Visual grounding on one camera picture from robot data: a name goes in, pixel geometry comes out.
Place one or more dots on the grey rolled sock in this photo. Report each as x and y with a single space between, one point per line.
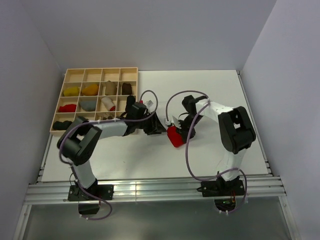
88 105

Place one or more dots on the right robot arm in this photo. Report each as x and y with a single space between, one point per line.
236 134

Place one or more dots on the wooden compartment tray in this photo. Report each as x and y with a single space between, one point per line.
82 77

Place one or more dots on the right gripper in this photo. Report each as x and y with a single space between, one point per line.
184 132

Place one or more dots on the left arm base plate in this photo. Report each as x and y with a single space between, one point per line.
104 192

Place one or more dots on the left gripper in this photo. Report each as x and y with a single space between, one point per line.
156 127

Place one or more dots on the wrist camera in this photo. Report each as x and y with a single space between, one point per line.
148 103
173 121

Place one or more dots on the red rolled sock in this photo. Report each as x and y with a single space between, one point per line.
68 108

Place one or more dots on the orange rolled sock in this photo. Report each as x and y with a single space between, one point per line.
91 90

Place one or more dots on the tan rolled sock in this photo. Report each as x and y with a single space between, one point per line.
111 88

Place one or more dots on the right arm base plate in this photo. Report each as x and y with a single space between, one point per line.
221 188

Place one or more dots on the black sock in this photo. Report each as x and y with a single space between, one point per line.
130 100
61 125

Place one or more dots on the black rolled sock in tray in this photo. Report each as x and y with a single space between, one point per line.
61 125

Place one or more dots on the brown argyle sock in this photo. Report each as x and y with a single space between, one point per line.
105 116

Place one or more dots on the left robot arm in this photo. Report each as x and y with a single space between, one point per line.
79 141

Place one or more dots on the yellow rolled sock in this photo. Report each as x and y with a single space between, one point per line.
71 92

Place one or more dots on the dark brown rolled sock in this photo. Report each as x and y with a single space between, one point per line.
126 89

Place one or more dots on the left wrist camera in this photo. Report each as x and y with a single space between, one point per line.
148 103

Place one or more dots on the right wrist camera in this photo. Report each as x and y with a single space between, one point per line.
173 121

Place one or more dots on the red Santa sock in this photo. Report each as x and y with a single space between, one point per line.
175 136

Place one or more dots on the white red-tipped rolled sock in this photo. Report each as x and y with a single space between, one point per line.
108 103

